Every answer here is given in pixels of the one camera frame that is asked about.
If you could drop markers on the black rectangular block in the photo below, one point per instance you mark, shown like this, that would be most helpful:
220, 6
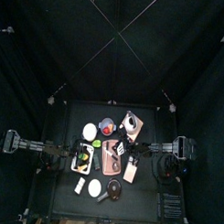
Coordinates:
96, 162

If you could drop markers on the grey toy frying pan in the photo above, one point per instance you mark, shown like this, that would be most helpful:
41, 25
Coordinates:
102, 196

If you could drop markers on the white dish rack tray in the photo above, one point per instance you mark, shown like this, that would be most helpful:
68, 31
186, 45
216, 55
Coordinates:
74, 164

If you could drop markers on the red toy food piece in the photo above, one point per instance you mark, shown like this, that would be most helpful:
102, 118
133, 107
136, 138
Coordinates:
106, 130

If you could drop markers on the white rectangular block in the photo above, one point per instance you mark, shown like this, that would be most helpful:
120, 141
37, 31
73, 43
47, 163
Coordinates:
79, 185

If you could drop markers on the cream toy knife holder block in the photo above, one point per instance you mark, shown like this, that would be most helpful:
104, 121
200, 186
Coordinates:
130, 175

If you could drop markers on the orange toy food piece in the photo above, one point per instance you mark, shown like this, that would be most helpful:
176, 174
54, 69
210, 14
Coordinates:
110, 127

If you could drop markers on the white round bowl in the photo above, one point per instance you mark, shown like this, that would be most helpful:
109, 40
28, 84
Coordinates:
89, 132

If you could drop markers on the tan box with utensil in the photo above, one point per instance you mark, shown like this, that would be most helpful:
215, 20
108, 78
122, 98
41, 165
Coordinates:
138, 127

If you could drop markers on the green toy lime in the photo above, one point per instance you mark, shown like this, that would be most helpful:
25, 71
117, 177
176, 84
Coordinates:
96, 143

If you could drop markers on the dark glass pan lid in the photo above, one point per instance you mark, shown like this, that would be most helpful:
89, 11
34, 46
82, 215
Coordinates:
114, 189

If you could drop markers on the round metal cup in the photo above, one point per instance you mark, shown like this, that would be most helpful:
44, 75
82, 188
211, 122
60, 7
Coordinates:
115, 166

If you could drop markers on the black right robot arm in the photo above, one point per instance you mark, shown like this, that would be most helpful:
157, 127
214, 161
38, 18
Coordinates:
164, 146

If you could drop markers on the yellow toy banana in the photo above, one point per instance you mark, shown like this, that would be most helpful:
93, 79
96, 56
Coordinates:
82, 168

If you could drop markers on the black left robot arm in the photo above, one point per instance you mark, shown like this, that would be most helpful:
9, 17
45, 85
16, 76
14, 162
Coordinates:
30, 144

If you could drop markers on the pink cutting board tray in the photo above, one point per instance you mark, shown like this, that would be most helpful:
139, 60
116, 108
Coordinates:
108, 168

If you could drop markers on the black round base red light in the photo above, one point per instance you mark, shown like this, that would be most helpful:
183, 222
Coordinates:
167, 169
49, 165

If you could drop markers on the grey toy pot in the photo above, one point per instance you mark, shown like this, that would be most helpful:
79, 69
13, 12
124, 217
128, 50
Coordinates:
101, 124

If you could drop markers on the white round plate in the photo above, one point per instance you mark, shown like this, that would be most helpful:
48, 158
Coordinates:
94, 188

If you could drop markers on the green yellow toy vegetable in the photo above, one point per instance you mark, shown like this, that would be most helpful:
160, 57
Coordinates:
83, 156

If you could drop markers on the white silver toy kettle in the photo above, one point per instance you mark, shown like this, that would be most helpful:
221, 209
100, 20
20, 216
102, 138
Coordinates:
130, 123

